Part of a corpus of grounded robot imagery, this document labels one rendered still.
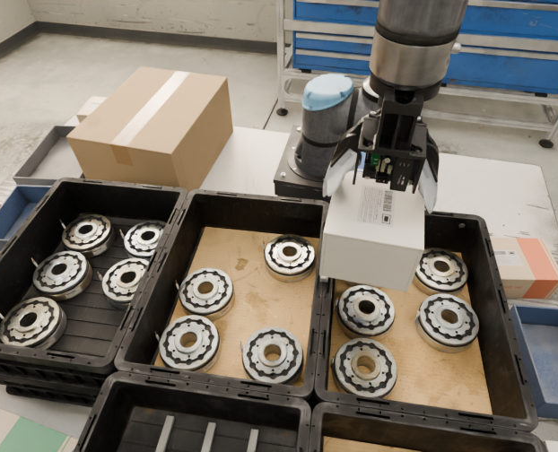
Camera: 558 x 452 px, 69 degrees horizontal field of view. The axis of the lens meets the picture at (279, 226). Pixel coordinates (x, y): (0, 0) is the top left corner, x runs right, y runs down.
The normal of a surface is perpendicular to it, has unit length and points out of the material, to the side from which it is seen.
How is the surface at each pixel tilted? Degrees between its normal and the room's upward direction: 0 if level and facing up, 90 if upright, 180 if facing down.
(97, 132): 0
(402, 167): 91
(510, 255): 0
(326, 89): 7
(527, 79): 90
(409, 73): 91
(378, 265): 90
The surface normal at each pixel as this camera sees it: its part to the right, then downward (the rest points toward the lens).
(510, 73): -0.24, 0.72
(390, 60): -0.65, 0.58
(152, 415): -0.02, -0.68
